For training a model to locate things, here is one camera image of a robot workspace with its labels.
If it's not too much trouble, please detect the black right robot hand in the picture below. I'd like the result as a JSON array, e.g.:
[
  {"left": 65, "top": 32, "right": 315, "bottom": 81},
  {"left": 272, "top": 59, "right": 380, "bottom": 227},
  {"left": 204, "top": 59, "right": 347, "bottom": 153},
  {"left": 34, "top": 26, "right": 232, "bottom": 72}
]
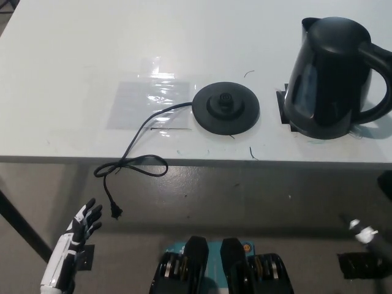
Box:
[{"left": 338, "top": 214, "right": 392, "bottom": 255}]

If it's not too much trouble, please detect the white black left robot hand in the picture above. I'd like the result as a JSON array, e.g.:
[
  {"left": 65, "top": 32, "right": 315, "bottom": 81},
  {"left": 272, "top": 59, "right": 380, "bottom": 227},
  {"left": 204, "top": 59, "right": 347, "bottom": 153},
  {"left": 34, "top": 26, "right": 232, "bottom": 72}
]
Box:
[{"left": 40, "top": 198, "right": 104, "bottom": 294}]

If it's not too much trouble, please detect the black electric kettle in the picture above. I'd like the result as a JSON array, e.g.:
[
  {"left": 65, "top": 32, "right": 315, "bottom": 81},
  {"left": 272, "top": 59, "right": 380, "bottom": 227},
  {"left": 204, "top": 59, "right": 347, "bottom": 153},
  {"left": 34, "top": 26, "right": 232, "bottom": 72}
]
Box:
[{"left": 283, "top": 17, "right": 392, "bottom": 140}]

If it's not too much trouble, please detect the black object beside desk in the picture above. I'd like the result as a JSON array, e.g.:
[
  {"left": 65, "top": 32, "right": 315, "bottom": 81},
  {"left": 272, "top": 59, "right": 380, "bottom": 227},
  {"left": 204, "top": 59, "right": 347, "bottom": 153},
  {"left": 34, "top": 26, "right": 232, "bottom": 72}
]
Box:
[{"left": 377, "top": 173, "right": 392, "bottom": 200}]

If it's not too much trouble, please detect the black tape patch on desk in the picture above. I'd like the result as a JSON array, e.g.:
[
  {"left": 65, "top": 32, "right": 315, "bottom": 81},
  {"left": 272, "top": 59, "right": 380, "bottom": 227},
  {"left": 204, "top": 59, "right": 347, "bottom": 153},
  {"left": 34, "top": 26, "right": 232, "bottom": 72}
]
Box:
[{"left": 276, "top": 83, "right": 303, "bottom": 133}]

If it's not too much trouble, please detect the round black kettle base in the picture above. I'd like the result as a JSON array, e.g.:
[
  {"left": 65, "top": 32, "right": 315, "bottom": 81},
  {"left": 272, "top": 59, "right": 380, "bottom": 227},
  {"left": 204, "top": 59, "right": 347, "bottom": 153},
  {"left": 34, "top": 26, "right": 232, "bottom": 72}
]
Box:
[{"left": 192, "top": 81, "right": 262, "bottom": 135}]

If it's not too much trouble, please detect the clear plastic sheet taped down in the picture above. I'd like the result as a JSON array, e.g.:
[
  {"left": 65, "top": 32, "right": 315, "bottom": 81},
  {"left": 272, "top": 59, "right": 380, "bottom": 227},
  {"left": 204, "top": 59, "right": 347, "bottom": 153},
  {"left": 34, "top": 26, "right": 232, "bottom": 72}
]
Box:
[{"left": 105, "top": 56, "right": 192, "bottom": 131}]

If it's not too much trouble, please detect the black power cable with plug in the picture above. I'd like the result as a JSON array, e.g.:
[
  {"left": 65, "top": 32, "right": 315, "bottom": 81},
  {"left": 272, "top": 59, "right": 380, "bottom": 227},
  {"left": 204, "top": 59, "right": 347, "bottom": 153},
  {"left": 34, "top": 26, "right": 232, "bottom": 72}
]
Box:
[{"left": 94, "top": 102, "right": 194, "bottom": 221}]

